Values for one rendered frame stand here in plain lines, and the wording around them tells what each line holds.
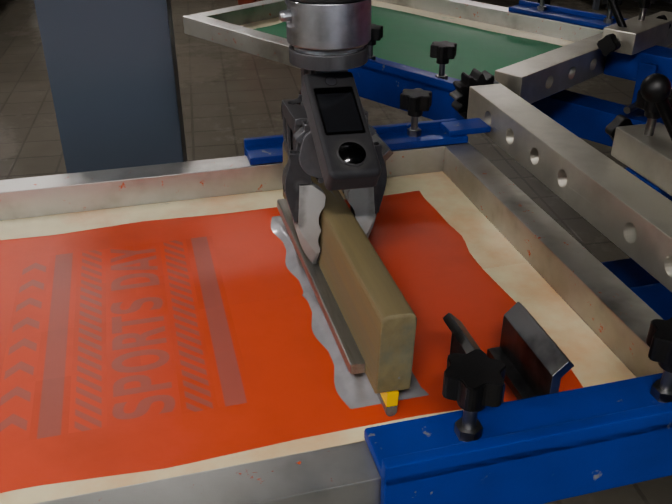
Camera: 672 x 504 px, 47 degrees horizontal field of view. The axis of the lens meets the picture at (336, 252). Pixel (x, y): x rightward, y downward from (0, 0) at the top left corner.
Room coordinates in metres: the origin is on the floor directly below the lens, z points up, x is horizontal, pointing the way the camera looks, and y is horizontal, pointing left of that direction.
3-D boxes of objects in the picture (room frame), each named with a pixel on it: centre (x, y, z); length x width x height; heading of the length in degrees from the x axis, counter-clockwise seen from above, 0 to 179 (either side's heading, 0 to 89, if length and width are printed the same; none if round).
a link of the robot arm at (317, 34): (0.69, 0.01, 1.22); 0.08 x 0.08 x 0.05
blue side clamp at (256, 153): (0.97, -0.03, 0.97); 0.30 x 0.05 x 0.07; 105
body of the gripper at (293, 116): (0.69, 0.01, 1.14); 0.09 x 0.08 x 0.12; 15
